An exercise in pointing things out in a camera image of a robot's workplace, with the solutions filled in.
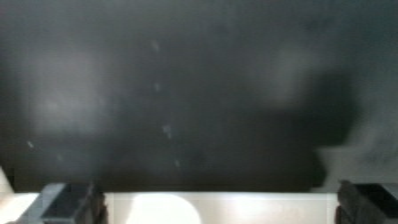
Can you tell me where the white drawer cabinet box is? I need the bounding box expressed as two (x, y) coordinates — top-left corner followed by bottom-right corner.
(312, 111), (398, 193)

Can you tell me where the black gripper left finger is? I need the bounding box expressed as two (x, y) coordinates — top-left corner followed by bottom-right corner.
(37, 181), (108, 224)

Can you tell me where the white front drawer tray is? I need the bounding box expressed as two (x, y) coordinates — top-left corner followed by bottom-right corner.
(0, 169), (339, 224)

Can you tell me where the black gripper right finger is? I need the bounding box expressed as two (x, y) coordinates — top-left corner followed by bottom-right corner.
(335, 181), (398, 224)

